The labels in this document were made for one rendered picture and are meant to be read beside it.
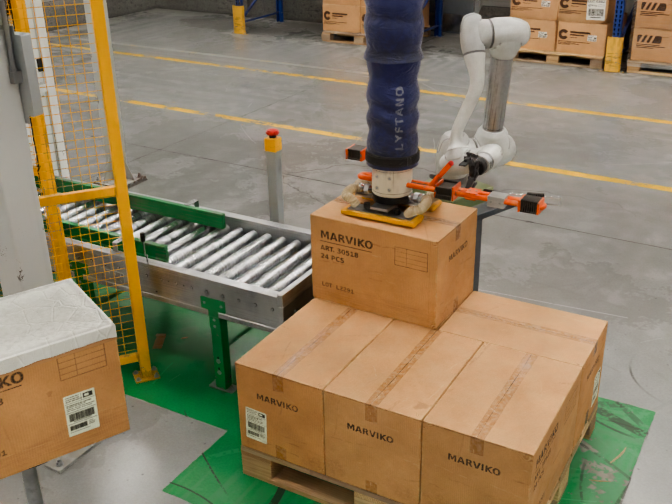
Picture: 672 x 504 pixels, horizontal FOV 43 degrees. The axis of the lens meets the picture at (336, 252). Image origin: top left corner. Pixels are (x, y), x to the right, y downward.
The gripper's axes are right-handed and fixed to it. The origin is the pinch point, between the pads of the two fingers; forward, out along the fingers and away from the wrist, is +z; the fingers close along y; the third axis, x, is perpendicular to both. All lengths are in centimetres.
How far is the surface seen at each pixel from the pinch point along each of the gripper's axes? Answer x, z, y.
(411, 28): 16, 19, -65
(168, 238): 155, 12, 54
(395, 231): 14.9, 33.3, 13.4
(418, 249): 4.0, 34.8, 18.5
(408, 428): -20, 94, 58
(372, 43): 30, 24, -59
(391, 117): 21.9, 23.5, -30.6
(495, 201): -20.7, 17.2, -0.3
